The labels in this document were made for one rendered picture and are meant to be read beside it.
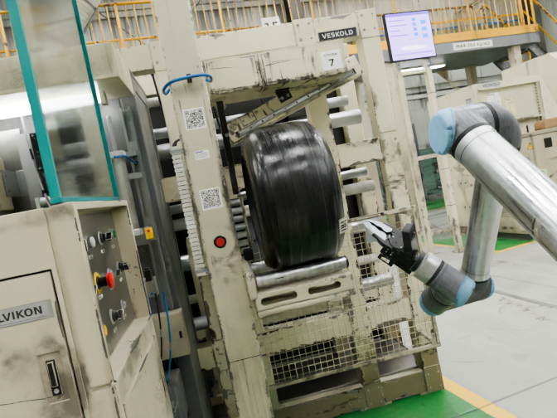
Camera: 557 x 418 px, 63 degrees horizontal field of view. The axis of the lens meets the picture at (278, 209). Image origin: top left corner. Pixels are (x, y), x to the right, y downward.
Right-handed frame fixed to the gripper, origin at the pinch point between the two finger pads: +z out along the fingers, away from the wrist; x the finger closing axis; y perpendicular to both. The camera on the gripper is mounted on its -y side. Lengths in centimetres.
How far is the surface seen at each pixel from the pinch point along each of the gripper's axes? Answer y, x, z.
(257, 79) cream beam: 6, 42, 73
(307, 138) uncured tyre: -4.2, 13.2, 32.9
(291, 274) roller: 31.0, -11.0, 12.3
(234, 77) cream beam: 7, 36, 80
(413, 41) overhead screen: 120, 420, 96
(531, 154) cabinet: 178, 441, -87
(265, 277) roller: 33.1, -17.1, 18.8
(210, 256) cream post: 37, -22, 40
